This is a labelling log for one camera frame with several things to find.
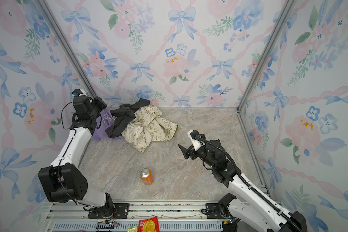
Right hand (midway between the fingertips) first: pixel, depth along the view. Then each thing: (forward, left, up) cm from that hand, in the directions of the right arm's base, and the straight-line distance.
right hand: (186, 138), depth 73 cm
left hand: (+21, +46, +11) cm, 52 cm away
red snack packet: (-34, +18, -23) cm, 45 cm away
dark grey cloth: (+25, +42, -11) cm, 50 cm away
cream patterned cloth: (+22, +25, -18) cm, 38 cm away
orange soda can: (-14, +20, -15) cm, 29 cm away
